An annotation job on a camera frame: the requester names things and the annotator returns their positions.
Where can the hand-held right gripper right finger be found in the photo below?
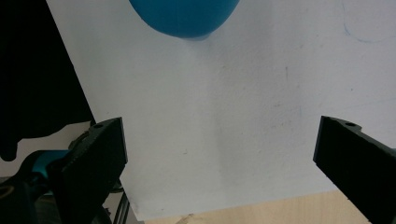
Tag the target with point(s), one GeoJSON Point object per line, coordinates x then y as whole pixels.
{"type": "Point", "coordinates": [358, 165]}

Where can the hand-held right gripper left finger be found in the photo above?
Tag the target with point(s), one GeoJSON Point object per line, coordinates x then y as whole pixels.
{"type": "Point", "coordinates": [90, 168]}

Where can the blue round bowl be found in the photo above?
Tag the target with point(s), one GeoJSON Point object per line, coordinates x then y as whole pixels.
{"type": "Point", "coordinates": [183, 15]}

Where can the dark cloth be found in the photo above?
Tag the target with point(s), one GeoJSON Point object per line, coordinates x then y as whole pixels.
{"type": "Point", "coordinates": [34, 77]}

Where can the white board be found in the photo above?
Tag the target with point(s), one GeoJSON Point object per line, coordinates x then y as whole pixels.
{"type": "Point", "coordinates": [218, 102]}

